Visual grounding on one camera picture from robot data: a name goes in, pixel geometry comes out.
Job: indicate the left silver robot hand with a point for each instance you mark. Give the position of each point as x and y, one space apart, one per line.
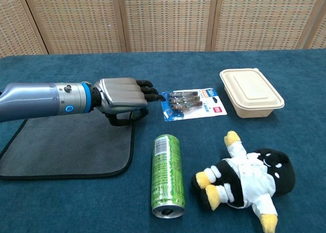
119 94

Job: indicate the grey and green cloth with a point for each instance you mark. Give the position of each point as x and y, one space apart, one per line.
71 146

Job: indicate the blister pack of clips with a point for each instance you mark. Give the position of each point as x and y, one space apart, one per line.
193 105

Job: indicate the woven folding screen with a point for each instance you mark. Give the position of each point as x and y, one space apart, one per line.
165 19

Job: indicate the green drink can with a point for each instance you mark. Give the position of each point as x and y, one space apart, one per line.
167 171

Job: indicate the blue table cloth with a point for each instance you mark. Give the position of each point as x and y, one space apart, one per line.
102 205

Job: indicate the beige lidded food container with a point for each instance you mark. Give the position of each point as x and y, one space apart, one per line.
250 91

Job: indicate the penguin plush toy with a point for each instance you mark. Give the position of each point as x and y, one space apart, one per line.
244 179

